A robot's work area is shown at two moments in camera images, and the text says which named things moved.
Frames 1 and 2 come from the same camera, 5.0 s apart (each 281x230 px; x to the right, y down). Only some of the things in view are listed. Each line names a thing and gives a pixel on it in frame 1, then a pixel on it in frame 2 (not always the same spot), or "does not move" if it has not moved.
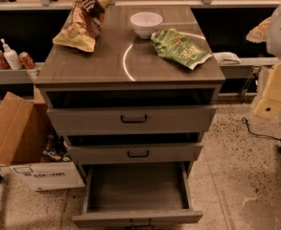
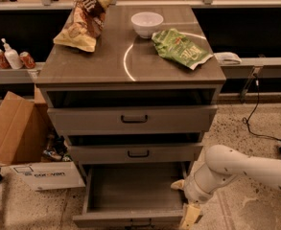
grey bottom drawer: [127, 195] does not move
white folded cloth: [226, 58] does not move
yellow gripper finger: [259, 34] -> [178, 185]
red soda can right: [26, 59] does not move
